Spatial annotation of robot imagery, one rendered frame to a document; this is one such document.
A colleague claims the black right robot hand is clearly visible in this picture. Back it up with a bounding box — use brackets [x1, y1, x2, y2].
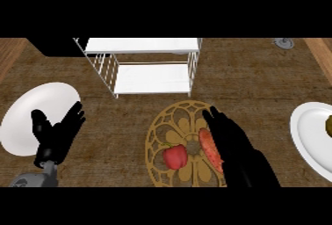
[201, 105, 283, 188]

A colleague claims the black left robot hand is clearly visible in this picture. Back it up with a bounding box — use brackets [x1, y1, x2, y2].
[30, 100, 87, 170]

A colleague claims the red bell pepper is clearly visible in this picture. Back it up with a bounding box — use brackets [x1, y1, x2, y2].
[159, 142, 189, 171]

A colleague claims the gold openwork round placemat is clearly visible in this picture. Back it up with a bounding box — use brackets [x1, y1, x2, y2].
[145, 99, 229, 188]

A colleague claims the white oval plate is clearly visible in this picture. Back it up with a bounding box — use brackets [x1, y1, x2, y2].
[0, 82, 81, 157]

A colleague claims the white round bowl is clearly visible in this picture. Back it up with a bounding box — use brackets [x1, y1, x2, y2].
[289, 101, 332, 183]

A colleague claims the black appliance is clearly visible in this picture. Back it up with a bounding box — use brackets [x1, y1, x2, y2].
[27, 38, 91, 58]

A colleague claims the white tiered wire shelf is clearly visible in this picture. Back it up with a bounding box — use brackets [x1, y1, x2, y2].
[72, 38, 204, 99]

